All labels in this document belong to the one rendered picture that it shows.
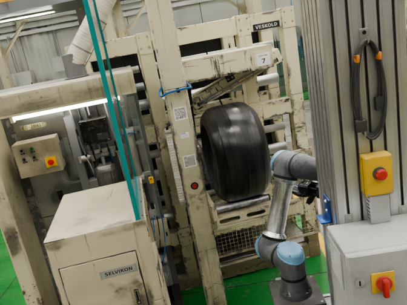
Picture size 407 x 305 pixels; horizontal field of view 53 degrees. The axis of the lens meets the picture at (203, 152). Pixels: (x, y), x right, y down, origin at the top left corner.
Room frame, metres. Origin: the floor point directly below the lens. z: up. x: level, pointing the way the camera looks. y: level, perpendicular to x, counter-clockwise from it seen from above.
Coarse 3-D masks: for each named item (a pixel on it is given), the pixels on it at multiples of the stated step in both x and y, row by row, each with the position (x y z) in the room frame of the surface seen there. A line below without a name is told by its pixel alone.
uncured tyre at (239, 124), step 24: (216, 120) 2.29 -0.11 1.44; (240, 120) 2.27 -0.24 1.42; (216, 144) 2.21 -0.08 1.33; (240, 144) 2.18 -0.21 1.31; (264, 144) 2.20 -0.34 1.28; (216, 168) 2.22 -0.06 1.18; (240, 168) 2.15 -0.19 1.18; (264, 168) 2.18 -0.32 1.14; (216, 192) 2.40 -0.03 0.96; (240, 192) 2.21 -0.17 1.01
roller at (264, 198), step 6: (246, 198) 2.32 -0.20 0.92; (252, 198) 2.31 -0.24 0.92; (258, 198) 2.31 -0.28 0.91; (264, 198) 2.31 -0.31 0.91; (270, 198) 2.32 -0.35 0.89; (228, 204) 2.29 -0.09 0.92; (234, 204) 2.29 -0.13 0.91; (240, 204) 2.29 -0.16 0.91; (246, 204) 2.29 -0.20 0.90; (252, 204) 2.30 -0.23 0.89; (222, 210) 2.27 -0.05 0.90; (228, 210) 2.28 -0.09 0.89
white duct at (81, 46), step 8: (96, 0) 2.57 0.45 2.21; (104, 0) 2.57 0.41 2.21; (112, 0) 2.59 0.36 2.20; (104, 8) 2.57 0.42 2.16; (112, 8) 2.63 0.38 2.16; (104, 16) 2.58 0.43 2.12; (80, 32) 2.56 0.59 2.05; (88, 32) 2.55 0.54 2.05; (80, 40) 2.55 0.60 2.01; (88, 40) 2.55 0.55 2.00; (72, 48) 2.55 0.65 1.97; (80, 48) 2.54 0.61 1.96; (88, 48) 2.57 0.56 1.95; (80, 56) 2.55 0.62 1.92
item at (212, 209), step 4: (208, 196) 2.40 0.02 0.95; (208, 200) 2.34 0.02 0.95; (212, 200) 2.33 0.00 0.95; (208, 204) 2.32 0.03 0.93; (212, 204) 2.27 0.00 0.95; (212, 208) 2.23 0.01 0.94; (212, 212) 2.23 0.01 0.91; (216, 212) 2.23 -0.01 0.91; (212, 216) 2.26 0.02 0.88; (216, 216) 2.23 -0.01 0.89; (216, 220) 2.23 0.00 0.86
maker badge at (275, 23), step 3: (273, 21) 3.01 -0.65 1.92; (276, 21) 3.01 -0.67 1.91; (279, 21) 3.02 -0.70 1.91; (255, 24) 2.99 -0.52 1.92; (258, 24) 2.99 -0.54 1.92; (261, 24) 3.00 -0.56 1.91; (264, 24) 3.00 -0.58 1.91; (267, 24) 3.00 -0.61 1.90; (270, 24) 3.01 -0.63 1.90; (273, 24) 3.01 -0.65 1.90; (276, 24) 3.01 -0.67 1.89; (279, 24) 3.02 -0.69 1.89; (255, 27) 2.99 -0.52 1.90; (258, 27) 2.99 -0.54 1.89; (261, 27) 3.00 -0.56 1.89; (264, 27) 3.00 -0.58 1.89; (267, 27) 3.00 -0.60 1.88; (270, 27) 3.01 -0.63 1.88; (273, 27) 3.01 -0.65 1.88; (255, 30) 2.99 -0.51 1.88; (258, 30) 2.99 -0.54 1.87
